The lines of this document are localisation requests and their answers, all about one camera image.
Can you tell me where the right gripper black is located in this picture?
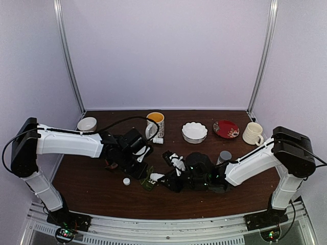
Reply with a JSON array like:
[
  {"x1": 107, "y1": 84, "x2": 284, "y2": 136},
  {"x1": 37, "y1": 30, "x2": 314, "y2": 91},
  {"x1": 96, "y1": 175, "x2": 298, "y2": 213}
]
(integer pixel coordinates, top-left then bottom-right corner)
[{"x1": 158, "y1": 168, "x2": 209, "y2": 193}]

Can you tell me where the small white bottle cap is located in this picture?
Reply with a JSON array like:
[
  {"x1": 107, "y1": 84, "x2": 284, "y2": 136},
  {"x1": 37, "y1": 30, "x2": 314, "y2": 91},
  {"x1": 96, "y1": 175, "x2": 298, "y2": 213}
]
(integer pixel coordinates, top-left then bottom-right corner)
[{"x1": 123, "y1": 178, "x2": 131, "y2": 186}]

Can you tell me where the green pill organizer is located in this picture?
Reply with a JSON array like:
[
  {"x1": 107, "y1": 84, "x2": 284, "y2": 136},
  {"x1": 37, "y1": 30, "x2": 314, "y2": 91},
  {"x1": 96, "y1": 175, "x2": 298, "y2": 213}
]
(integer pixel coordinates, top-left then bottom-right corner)
[{"x1": 139, "y1": 166, "x2": 156, "y2": 191}]

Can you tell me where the large orange pill bottle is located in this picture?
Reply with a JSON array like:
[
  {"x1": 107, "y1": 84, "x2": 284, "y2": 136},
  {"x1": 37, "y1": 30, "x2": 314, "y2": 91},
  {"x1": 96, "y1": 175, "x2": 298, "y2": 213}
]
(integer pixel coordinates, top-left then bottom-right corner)
[{"x1": 105, "y1": 163, "x2": 118, "y2": 170}]

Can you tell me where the small white pill bottle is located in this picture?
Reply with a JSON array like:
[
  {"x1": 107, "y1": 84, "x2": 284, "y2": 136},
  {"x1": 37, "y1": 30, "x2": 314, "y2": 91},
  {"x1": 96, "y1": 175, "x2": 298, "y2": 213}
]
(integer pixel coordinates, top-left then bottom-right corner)
[{"x1": 150, "y1": 173, "x2": 164, "y2": 182}]

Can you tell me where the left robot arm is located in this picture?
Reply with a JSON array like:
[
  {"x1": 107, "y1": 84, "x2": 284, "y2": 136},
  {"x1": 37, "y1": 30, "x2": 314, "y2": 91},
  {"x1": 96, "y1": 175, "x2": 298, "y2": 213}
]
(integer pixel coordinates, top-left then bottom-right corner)
[{"x1": 10, "y1": 117, "x2": 153, "y2": 227}]

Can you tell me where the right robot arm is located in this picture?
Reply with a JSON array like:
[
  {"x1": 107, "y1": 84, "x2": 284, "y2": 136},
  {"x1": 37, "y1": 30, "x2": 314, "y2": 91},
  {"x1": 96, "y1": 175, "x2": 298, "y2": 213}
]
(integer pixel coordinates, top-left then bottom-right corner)
[{"x1": 158, "y1": 126, "x2": 316, "y2": 226}]

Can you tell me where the floral mug yellow inside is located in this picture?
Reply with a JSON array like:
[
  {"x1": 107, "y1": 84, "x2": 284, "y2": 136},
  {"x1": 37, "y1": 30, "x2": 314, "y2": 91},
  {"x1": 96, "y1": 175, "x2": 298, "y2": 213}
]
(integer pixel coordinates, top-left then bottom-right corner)
[{"x1": 145, "y1": 112, "x2": 165, "y2": 139}]

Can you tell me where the white fluted bowl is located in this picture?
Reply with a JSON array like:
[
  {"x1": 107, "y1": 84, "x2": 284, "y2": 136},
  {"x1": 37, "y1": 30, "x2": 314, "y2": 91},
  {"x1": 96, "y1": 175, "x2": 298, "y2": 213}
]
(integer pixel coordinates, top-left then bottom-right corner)
[{"x1": 181, "y1": 122, "x2": 208, "y2": 144}]

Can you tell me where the amber bottle grey cap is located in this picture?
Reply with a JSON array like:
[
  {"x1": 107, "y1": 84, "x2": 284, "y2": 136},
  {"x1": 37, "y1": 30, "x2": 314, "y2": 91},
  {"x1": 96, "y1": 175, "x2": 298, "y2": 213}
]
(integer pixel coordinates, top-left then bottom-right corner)
[{"x1": 217, "y1": 151, "x2": 232, "y2": 165}]

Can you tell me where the small white tea cup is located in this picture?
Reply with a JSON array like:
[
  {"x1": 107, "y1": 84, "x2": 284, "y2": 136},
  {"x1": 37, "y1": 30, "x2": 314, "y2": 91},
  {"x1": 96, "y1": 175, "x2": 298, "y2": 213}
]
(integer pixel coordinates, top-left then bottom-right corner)
[{"x1": 77, "y1": 117, "x2": 97, "y2": 132}]

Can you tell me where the red floral plate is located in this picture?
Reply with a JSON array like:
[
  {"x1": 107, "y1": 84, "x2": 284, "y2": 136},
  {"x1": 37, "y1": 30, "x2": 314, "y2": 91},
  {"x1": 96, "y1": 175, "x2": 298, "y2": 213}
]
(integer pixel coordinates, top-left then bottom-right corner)
[{"x1": 213, "y1": 120, "x2": 240, "y2": 139}]

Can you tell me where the cream ribbed mug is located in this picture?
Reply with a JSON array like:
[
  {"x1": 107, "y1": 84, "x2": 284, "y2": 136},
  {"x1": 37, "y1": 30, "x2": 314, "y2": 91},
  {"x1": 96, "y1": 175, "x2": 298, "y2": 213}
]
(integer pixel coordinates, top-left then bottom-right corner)
[{"x1": 242, "y1": 122, "x2": 264, "y2": 146}]

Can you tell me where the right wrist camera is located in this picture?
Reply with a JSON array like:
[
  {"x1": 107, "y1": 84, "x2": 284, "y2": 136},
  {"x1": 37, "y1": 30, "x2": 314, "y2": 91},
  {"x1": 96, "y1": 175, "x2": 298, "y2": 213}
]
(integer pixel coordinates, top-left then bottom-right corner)
[{"x1": 162, "y1": 151, "x2": 185, "y2": 176}]

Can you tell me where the left black braided cable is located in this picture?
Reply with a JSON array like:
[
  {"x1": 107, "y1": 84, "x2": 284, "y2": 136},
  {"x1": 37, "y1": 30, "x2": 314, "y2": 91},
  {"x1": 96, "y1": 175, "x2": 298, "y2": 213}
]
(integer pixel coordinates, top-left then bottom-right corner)
[{"x1": 2, "y1": 116, "x2": 159, "y2": 174}]

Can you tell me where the black braided cable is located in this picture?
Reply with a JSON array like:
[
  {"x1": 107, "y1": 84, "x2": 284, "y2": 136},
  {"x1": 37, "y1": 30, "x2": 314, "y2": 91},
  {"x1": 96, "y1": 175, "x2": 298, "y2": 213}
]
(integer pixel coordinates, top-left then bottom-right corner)
[
  {"x1": 270, "y1": 135, "x2": 327, "y2": 220},
  {"x1": 2, "y1": 116, "x2": 159, "y2": 174}
]

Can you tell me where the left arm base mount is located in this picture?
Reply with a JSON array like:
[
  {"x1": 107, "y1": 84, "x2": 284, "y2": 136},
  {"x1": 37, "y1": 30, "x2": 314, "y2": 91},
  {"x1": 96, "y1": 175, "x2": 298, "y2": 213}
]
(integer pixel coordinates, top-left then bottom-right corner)
[{"x1": 46, "y1": 204, "x2": 91, "y2": 232}]

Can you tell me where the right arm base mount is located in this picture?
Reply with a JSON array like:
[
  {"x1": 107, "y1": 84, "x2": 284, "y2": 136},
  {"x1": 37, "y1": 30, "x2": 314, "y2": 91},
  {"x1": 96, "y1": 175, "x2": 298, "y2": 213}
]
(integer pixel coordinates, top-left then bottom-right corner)
[{"x1": 244, "y1": 207, "x2": 289, "y2": 231}]

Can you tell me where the aluminium front rail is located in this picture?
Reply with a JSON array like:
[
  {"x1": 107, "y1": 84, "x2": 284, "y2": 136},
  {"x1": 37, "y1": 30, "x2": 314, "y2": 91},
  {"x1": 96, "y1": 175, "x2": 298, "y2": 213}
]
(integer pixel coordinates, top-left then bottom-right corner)
[{"x1": 18, "y1": 201, "x2": 319, "y2": 244}]

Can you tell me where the right black braided cable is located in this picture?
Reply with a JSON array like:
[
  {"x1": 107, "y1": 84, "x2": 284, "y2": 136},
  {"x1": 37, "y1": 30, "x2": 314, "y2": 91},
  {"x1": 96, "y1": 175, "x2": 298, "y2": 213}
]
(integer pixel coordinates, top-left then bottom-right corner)
[{"x1": 270, "y1": 135, "x2": 327, "y2": 220}]

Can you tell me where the left aluminium frame post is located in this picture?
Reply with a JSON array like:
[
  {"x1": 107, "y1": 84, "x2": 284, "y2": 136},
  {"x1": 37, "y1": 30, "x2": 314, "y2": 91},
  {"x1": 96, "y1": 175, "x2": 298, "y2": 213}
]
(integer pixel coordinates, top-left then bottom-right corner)
[{"x1": 53, "y1": 0, "x2": 86, "y2": 114}]

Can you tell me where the aluminium frame post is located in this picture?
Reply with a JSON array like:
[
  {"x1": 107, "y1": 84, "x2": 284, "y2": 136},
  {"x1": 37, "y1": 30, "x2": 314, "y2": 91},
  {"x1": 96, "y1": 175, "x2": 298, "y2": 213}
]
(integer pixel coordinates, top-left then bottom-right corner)
[
  {"x1": 53, "y1": 0, "x2": 86, "y2": 114},
  {"x1": 247, "y1": 0, "x2": 278, "y2": 117}
]

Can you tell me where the right aluminium frame post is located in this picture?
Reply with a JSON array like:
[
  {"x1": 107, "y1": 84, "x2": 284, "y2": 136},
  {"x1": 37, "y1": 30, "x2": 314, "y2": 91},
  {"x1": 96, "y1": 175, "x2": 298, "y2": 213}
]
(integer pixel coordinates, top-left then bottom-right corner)
[{"x1": 247, "y1": 0, "x2": 278, "y2": 117}]

